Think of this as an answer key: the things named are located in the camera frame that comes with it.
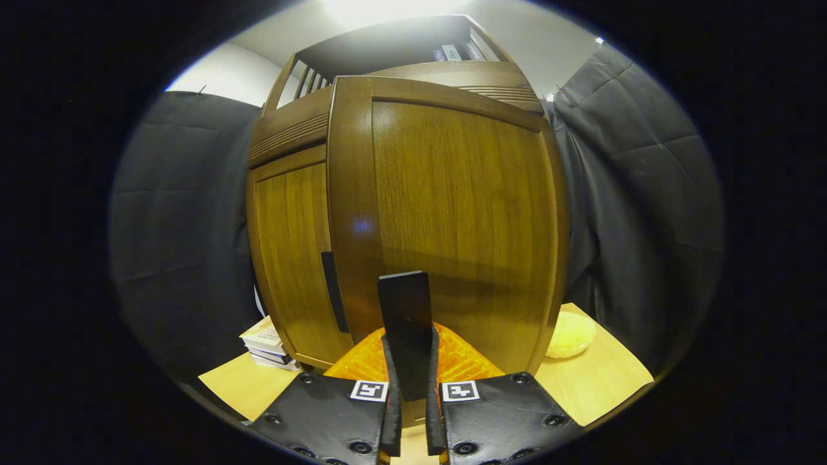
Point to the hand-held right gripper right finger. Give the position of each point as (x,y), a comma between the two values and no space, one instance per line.
(434,420)

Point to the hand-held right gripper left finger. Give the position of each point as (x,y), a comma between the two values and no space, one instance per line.
(392,413)

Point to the wooden cabinet door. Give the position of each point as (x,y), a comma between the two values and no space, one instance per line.
(465,206)
(291,245)

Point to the wooden double-door shoe cabinet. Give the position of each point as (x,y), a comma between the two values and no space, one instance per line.
(400,48)

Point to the white cover book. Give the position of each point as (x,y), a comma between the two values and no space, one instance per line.
(278,363)

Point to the dark cover book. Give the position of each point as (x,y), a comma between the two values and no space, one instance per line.
(270,354)

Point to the beige cover book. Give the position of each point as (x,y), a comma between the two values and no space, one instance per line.
(261,334)

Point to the yellow plush ball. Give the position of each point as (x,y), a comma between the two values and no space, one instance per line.
(572,336)

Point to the wooden drawer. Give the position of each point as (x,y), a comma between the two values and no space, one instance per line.
(291,132)

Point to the black backdrop cloth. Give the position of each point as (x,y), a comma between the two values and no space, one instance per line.
(646,194)

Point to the pale grey book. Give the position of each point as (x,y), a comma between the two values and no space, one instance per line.
(451,52)

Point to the dark grey book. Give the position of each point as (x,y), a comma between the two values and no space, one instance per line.
(473,50)

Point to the ceiling light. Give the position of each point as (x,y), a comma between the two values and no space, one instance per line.
(387,8)

